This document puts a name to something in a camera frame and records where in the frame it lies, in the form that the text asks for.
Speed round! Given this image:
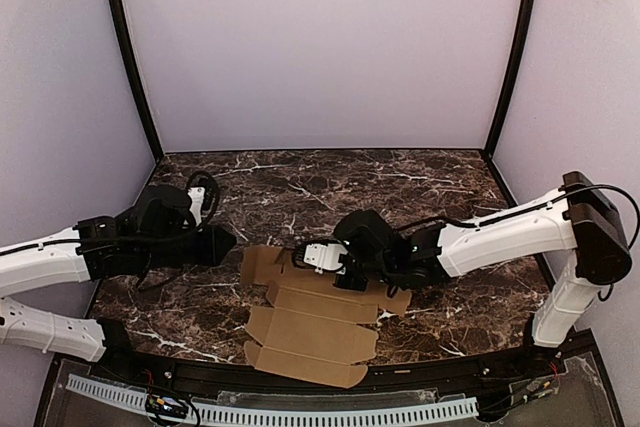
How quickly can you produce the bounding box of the brown cardboard box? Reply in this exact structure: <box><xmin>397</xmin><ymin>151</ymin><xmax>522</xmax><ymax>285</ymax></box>
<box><xmin>240</xmin><ymin>246</ymin><xmax>411</xmax><ymax>388</ymax></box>

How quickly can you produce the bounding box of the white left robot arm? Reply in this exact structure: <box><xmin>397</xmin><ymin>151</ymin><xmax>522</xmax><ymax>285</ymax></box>
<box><xmin>1</xmin><ymin>175</ymin><xmax>236</xmax><ymax>363</ymax></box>

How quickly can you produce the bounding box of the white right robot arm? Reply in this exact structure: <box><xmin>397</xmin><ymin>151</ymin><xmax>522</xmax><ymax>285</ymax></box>
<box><xmin>315</xmin><ymin>171</ymin><xmax>638</xmax><ymax>348</ymax></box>

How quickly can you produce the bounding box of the left green circuit board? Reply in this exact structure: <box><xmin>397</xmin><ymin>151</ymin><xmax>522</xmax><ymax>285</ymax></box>
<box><xmin>145</xmin><ymin>394</ymin><xmax>190</xmax><ymax>419</ymax></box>

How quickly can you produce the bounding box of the green circuit board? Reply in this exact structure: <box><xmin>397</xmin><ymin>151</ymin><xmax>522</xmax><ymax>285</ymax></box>
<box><xmin>145</xmin><ymin>394</ymin><xmax>190</xmax><ymax>419</ymax></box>
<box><xmin>509</xmin><ymin>377</ymin><xmax>560</xmax><ymax>402</ymax></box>

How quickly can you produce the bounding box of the right green circuit board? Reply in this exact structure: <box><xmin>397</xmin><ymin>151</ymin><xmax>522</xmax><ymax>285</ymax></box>
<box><xmin>509</xmin><ymin>377</ymin><xmax>560</xmax><ymax>402</ymax></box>

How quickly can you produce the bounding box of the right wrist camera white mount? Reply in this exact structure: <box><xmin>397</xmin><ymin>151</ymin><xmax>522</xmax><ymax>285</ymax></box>
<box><xmin>291</xmin><ymin>241</ymin><xmax>348</xmax><ymax>275</ymax></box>

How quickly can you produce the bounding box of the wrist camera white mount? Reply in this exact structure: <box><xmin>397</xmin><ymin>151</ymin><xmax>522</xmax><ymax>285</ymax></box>
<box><xmin>185</xmin><ymin>170</ymin><xmax>221</xmax><ymax>227</ymax></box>
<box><xmin>291</xmin><ymin>241</ymin><xmax>348</xmax><ymax>275</ymax></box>

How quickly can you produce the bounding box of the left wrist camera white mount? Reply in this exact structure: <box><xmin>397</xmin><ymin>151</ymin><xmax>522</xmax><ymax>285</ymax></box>
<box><xmin>185</xmin><ymin>170</ymin><xmax>221</xmax><ymax>227</ymax></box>

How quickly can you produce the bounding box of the black curved front rail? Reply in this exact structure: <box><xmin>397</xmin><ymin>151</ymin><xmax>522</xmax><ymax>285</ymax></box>
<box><xmin>94</xmin><ymin>342</ymin><xmax>566</xmax><ymax>413</ymax></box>

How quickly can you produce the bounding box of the white slotted cable duct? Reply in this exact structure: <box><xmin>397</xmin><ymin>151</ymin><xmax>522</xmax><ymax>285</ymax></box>
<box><xmin>65</xmin><ymin>374</ymin><xmax>479</xmax><ymax>427</ymax></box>

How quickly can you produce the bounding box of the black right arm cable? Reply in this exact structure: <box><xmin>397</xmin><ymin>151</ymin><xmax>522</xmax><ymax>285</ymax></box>
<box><xmin>557</xmin><ymin>184</ymin><xmax>640</xmax><ymax>301</ymax></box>

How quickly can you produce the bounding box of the black left corner post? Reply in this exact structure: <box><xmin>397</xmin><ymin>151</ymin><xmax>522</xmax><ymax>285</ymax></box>
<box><xmin>108</xmin><ymin>0</ymin><xmax>165</xmax><ymax>164</ymax></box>

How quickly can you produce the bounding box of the black corner post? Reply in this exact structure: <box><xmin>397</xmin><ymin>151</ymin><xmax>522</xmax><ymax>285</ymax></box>
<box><xmin>108</xmin><ymin>0</ymin><xmax>165</xmax><ymax>164</ymax></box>
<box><xmin>483</xmin><ymin>0</ymin><xmax>535</xmax><ymax>162</ymax></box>

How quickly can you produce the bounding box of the black right corner post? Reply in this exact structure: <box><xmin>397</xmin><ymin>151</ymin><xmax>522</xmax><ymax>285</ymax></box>
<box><xmin>483</xmin><ymin>0</ymin><xmax>535</xmax><ymax>162</ymax></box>

